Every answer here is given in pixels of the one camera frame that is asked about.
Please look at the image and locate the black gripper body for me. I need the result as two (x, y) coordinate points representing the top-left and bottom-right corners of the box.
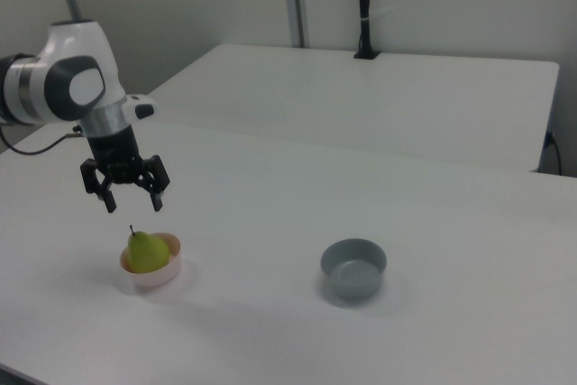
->
(85, 125), (145, 186)

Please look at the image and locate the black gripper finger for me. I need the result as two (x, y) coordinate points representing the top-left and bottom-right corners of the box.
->
(134, 154), (171, 213)
(79, 158), (118, 214)

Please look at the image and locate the green pear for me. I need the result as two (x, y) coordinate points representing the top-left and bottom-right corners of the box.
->
(126, 225), (171, 274)

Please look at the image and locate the pink bowl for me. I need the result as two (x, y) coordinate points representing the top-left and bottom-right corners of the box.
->
(119, 232), (184, 288)

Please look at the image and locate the grey bowl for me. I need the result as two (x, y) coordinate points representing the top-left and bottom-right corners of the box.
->
(320, 238), (389, 299)

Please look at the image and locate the white side table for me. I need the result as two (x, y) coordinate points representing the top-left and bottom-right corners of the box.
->
(143, 44), (561, 173)

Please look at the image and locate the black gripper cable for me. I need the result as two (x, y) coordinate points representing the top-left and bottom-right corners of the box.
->
(0, 125), (87, 156)

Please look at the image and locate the black power cable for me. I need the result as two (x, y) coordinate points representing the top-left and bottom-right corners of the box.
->
(544, 131), (563, 175)

